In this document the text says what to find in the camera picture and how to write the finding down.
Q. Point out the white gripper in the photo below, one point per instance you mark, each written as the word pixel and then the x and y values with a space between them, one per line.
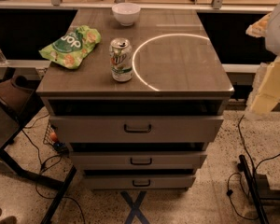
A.
pixel 278 32

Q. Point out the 7up soda can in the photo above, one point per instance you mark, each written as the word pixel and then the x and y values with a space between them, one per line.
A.
pixel 120 51

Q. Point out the white ceramic bowl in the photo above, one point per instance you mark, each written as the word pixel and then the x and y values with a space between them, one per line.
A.
pixel 126 13

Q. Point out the black floor stand right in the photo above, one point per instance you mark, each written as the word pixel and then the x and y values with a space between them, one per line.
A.
pixel 259 188

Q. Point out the grey drawer cabinet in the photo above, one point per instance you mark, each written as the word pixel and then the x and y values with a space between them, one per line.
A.
pixel 176 72

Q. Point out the green chip bag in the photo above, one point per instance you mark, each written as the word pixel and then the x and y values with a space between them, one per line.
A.
pixel 71 49

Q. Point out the top drawer with handle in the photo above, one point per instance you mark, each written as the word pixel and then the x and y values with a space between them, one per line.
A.
pixel 136 129

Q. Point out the drawer with handle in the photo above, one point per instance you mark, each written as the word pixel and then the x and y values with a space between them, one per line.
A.
pixel 140 181
pixel 136 129
pixel 138 160

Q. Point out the middle drawer with handle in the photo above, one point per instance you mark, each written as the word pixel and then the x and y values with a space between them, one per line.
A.
pixel 138 160

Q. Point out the bottom drawer with handle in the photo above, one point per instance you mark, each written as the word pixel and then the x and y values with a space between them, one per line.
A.
pixel 140 181

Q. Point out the wire basket with balls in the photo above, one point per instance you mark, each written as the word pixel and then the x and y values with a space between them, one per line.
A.
pixel 51 139

